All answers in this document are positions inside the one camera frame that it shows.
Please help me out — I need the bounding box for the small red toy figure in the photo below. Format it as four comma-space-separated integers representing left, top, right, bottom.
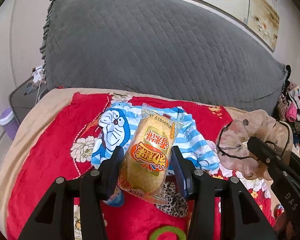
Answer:
273, 204, 285, 219

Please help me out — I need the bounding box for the blue striped cartoon cloth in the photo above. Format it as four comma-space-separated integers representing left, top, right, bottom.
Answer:
91, 102, 219, 174

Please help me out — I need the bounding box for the grey quilted headboard cover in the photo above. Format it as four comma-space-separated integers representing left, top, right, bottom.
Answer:
40, 0, 287, 114

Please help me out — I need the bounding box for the yellow packaged cake snack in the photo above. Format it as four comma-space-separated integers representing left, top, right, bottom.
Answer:
118, 105, 183, 204

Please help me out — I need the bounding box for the dark bedside table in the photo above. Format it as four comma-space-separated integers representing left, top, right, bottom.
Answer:
8, 78, 49, 125

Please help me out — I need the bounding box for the red blue surprise egg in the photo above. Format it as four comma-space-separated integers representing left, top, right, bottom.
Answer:
103, 186, 125, 207

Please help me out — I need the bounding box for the green fuzzy hair ring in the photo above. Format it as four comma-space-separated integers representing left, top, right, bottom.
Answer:
149, 225, 188, 240

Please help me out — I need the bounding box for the red floral blanket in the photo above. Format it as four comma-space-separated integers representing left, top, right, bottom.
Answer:
6, 92, 275, 239

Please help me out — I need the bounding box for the pile of colourful clothes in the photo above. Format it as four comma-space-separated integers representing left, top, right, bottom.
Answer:
276, 81, 300, 155

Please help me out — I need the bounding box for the beige sheer scrunchie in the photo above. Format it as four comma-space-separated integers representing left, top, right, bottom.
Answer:
216, 109, 293, 180

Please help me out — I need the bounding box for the leopard print scrunchie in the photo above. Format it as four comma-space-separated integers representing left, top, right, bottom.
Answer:
155, 181, 189, 218

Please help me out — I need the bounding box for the purple white trash bin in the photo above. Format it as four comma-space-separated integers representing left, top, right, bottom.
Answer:
0, 107, 19, 140

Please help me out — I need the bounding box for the white charger with cable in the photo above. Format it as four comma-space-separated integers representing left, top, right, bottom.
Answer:
32, 66, 46, 104

